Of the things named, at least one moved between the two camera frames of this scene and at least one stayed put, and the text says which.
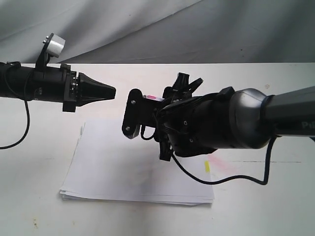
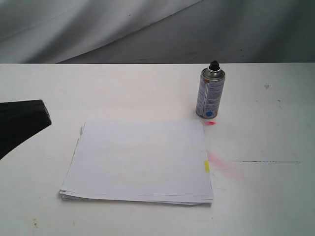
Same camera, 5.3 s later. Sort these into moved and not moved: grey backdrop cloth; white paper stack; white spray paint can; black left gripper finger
Moved: white spray paint can; black left gripper finger
Not moved: grey backdrop cloth; white paper stack
